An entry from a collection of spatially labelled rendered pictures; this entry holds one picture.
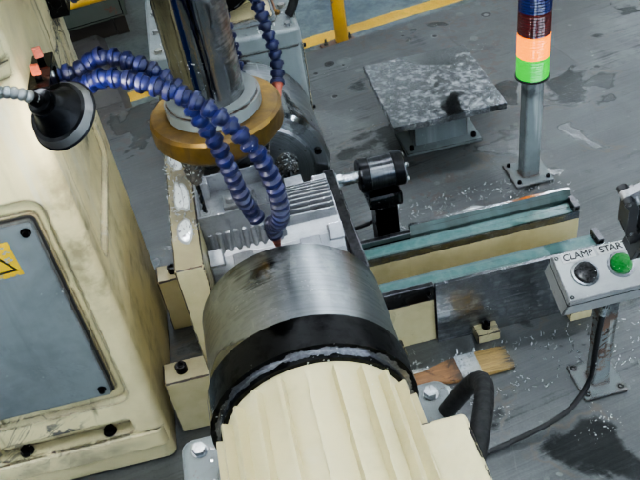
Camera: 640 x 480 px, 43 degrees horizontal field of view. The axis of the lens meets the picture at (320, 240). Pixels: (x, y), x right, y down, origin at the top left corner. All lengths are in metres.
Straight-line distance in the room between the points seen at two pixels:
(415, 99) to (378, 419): 1.21
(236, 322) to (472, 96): 0.92
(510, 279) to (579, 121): 0.64
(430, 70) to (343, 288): 0.94
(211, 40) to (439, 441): 0.59
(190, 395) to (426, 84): 0.88
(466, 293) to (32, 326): 0.66
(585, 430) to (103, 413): 0.71
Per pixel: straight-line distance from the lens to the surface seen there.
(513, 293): 1.38
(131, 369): 1.18
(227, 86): 1.07
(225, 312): 1.04
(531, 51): 1.56
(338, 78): 2.11
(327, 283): 1.01
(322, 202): 1.21
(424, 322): 1.37
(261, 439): 0.63
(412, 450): 0.63
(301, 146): 1.38
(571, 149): 1.82
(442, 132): 1.82
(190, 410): 1.32
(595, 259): 1.16
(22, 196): 0.99
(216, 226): 1.18
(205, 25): 1.03
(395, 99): 1.78
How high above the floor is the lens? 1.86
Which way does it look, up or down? 41 degrees down
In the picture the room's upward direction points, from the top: 10 degrees counter-clockwise
